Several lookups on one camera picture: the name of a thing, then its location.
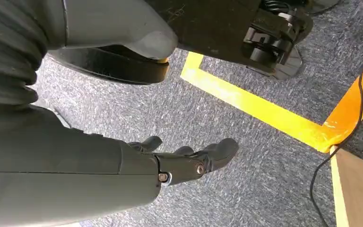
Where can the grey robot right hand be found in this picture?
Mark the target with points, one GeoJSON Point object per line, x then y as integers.
{"type": "Point", "coordinates": [59, 175]}

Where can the robot own black foot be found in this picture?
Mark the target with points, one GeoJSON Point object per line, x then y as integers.
{"type": "Point", "coordinates": [112, 69]}

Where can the yellow floor tape line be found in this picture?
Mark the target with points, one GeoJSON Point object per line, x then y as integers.
{"type": "Point", "coordinates": [247, 103]}

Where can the orange floor tape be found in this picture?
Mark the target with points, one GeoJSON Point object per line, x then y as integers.
{"type": "Point", "coordinates": [350, 112]}

